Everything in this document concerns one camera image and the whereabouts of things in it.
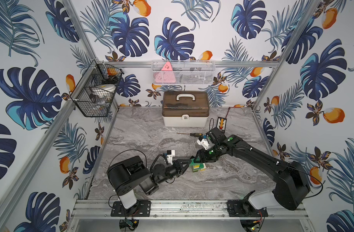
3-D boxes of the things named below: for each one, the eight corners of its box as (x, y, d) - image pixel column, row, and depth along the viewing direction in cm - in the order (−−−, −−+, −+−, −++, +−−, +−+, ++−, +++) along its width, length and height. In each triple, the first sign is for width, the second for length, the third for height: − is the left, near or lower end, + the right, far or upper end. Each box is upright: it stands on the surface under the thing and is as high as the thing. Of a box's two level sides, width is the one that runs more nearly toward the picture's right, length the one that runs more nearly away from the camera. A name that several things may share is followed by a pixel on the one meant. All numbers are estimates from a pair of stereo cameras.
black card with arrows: (215, 130, 109) (216, 128, 107) (217, 118, 117) (218, 116, 115) (224, 132, 108) (225, 130, 106) (226, 120, 115) (226, 118, 114)
